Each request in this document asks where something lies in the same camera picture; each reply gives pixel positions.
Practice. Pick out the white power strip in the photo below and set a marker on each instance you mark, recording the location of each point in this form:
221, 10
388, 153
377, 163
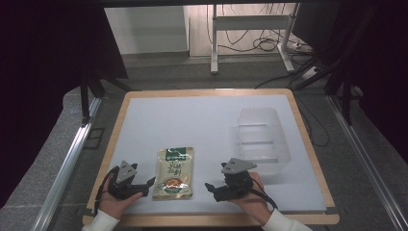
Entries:
301, 47

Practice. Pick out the black metal stand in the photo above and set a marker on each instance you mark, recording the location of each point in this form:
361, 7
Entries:
85, 102
346, 99

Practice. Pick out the white metal desk frame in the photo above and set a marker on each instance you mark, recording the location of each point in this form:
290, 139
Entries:
250, 22

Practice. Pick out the white power adapter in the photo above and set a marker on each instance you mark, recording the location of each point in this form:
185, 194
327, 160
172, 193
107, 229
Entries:
311, 72

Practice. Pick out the white cabinet panel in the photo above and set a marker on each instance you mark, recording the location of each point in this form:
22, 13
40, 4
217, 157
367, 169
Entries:
146, 30

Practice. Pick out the dark floor plate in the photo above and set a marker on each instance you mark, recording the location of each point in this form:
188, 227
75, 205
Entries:
94, 138

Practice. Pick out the beige green snack packet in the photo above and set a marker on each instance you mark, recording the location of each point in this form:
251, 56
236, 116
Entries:
173, 173

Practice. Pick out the aluminium rail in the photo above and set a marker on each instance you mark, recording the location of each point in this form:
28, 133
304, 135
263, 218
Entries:
362, 154
69, 160

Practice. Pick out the person's right hand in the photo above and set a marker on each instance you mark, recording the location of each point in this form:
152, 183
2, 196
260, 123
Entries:
251, 202

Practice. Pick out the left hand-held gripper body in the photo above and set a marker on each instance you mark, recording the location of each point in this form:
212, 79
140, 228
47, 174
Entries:
125, 174

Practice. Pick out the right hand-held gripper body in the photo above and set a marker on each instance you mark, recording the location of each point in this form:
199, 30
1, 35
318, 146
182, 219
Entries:
235, 183

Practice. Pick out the clear plastic container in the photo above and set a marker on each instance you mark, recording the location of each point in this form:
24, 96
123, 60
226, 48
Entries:
263, 141

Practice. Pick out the wooden-edged white table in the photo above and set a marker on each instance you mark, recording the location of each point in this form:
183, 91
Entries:
192, 128

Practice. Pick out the person's left hand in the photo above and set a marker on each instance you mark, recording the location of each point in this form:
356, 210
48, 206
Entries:
116, 203

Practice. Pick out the dark curtain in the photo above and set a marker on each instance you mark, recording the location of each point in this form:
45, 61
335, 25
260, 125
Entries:
45, 64
378, 64

